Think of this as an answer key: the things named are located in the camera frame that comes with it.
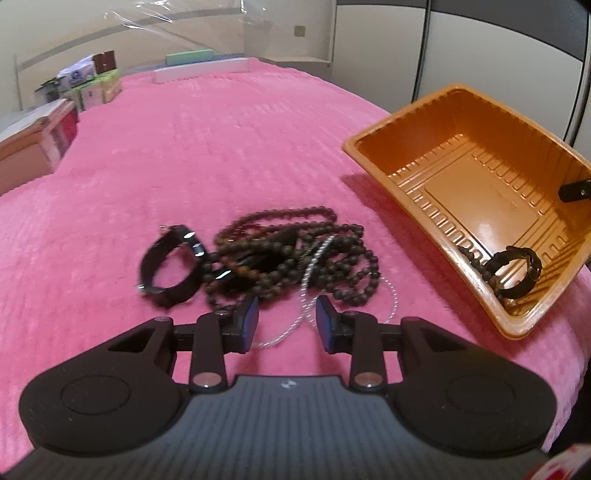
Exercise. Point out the green carton box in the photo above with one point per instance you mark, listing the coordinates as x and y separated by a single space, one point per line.
111 87
88 95

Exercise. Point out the blue white tissue box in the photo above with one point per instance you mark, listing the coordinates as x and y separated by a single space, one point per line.
78 74

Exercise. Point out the green flat box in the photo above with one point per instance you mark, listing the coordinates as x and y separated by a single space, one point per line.
189 57

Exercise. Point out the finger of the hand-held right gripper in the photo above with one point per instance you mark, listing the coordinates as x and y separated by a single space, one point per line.
575 190

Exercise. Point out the clear plastic sheet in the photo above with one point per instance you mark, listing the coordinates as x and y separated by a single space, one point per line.
138 18

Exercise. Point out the dark brown box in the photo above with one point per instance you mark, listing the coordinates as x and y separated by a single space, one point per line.
104 61

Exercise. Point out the red white box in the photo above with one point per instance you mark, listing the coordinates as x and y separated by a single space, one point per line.
62 127

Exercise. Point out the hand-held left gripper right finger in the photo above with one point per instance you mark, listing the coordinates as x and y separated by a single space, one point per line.
322 319

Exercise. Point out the red white printed cloth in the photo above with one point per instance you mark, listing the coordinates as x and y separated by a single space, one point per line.
565 464

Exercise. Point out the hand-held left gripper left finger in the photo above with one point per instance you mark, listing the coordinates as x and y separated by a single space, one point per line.
253 321

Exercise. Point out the white nightstand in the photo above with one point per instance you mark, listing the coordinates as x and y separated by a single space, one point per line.
304 62

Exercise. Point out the pink blanket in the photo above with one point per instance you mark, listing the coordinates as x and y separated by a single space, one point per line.
184 161

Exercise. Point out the sliding door wardrobe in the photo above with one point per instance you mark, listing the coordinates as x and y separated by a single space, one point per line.
461 41

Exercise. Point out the wall socket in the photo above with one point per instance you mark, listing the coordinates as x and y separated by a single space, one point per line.
300 31

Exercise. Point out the white long box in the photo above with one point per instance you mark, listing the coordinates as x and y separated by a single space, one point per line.
201 71

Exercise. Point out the orange plastic tray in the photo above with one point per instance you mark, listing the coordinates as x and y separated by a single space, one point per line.
461 184

